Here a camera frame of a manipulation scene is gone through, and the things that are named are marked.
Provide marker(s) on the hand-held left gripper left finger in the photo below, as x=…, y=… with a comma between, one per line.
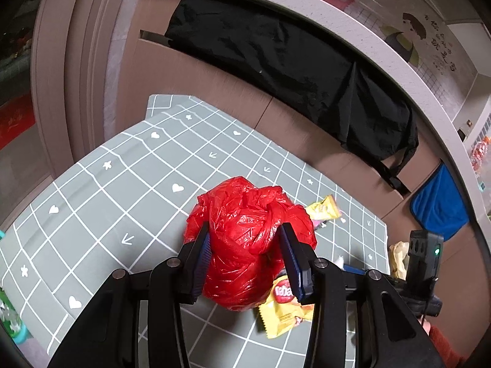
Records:
x=201, y=260

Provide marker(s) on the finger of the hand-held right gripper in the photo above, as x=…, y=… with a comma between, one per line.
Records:
x=351, y=267

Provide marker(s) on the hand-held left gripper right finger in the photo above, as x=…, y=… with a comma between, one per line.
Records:
x=291, y=264

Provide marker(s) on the yellow plastic bag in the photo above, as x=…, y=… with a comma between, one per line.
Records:
x=399, y=257

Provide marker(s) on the red plastic bag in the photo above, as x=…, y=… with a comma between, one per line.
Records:
x=245, y=218

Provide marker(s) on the person's right forearm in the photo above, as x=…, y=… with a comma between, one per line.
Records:
x=445, y=349

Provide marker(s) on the white plastic wrapper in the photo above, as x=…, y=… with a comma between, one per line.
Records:
x=339, y=262

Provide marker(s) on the pink wrapper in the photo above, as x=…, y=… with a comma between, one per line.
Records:
x=318, y=224

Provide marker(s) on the blue towel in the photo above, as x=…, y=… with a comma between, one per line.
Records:
x=437, y=203

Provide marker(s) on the yellow snack packet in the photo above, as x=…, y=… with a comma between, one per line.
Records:
x=280, y=318

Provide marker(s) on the small yellow wrapper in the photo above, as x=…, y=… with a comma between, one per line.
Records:
x=324, y=209

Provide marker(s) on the green grid tablecloth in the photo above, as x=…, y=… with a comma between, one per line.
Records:
x=115, y=184

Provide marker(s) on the brown cardboard panel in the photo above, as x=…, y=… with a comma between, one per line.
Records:
x=314, y=149

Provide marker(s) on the green plastic bottle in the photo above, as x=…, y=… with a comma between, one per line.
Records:
x=15, y=326

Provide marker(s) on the black cloth bag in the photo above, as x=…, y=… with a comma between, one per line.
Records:
x=287, y=65

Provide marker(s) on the red floor mat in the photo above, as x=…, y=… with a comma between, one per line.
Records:
x=15, y=122

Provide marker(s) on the cartoon wall poster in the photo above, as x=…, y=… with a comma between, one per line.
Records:
x=422, y=38

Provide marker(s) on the beige door frame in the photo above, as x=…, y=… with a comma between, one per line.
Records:
x=76, y=65

